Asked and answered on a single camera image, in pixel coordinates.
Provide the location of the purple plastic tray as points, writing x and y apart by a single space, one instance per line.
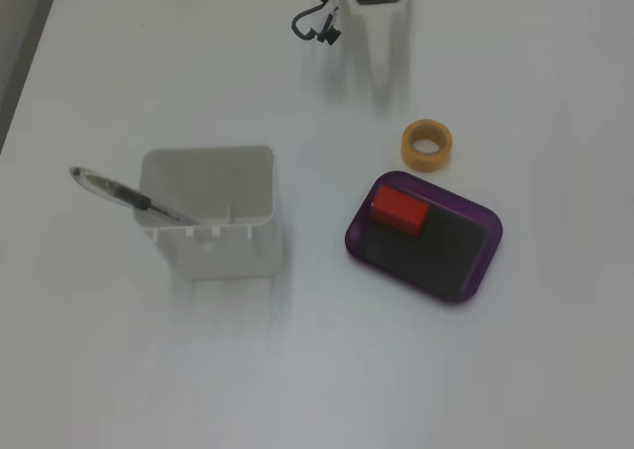
421 260

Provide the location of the white square plastic box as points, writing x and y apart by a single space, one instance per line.
233 256

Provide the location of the yellow tape roll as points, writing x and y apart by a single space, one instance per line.
426 164

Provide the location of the red rectangular block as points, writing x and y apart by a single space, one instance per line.
398 211

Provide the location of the clear black ballpoint pen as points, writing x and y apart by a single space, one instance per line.
119 191

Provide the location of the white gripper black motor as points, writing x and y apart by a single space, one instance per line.
380 23

